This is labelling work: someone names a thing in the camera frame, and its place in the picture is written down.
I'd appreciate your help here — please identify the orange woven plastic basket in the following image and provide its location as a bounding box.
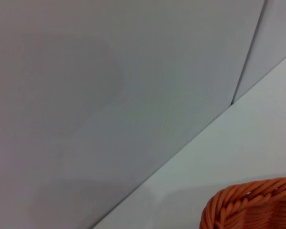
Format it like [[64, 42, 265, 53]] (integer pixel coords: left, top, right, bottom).
[[201, 176, 286, 229]]

